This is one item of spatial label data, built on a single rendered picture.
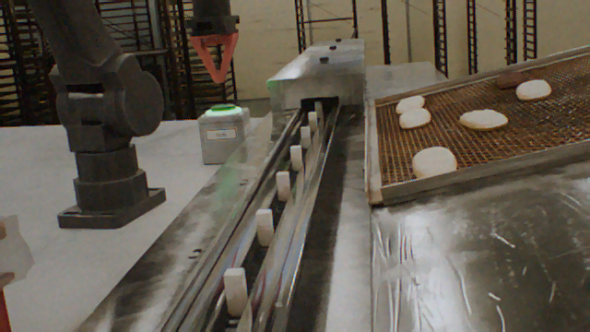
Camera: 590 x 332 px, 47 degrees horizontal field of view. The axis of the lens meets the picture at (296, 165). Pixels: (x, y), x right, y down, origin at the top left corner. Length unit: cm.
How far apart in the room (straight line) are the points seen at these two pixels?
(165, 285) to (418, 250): 18
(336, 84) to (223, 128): 30
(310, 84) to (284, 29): 660
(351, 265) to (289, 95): 70
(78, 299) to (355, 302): 24
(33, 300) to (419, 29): 733
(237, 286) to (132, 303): 7
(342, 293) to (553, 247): 20
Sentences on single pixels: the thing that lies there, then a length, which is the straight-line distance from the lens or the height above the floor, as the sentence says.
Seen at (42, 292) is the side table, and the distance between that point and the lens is 65.
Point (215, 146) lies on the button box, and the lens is 105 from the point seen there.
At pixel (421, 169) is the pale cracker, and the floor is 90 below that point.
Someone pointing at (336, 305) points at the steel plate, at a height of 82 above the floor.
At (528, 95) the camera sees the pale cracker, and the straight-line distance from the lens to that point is 80.
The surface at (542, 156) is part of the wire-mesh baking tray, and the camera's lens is 54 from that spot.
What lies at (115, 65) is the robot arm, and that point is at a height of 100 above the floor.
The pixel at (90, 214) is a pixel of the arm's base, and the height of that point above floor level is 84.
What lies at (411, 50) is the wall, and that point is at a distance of 783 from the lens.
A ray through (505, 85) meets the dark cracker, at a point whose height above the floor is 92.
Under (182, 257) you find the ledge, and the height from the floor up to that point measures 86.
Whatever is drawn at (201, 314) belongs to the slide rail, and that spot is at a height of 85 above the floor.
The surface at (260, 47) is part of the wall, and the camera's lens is 790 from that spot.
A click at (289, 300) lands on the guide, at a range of 45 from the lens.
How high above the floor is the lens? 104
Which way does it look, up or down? 13 degrees down
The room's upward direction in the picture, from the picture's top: 5 degrees counter-clockwise
